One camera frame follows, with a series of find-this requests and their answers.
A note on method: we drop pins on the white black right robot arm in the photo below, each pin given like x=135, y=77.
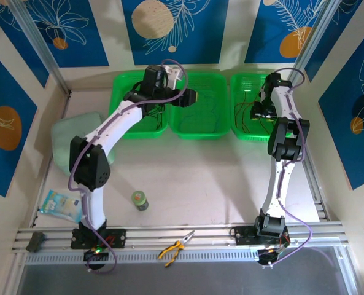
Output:
x=277, y=190

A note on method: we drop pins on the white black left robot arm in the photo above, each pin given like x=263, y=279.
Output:
x=117, y=126

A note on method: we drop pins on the green plastic mesh basket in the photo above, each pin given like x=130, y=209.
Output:
x=246, y=83
x=206, y=110
x=123, y=86

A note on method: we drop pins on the pale green lidded container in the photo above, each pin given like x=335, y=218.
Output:
x=65, y=138

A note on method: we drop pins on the small green jar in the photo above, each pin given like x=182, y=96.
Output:
x=139, y=200

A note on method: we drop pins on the small black control board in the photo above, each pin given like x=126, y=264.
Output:
x=267, y=256
x=95, y=253

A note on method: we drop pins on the blue snack packet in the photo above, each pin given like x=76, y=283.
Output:
x=59, y=204

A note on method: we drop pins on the grey metal sheet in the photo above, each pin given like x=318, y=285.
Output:
x=184, y=281

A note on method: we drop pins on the grey block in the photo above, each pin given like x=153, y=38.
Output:
x=36, y=242

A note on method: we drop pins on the aluminium side rail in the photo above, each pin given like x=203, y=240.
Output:
x=318, y=196

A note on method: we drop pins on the aluminium corner post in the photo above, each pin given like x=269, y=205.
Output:
x=31, y=33
x=315, y=30

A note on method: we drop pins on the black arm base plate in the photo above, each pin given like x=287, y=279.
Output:
x=117, y=238
x=243, y=236

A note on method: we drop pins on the aluminium rail frame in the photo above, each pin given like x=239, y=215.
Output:
x=145, y=234

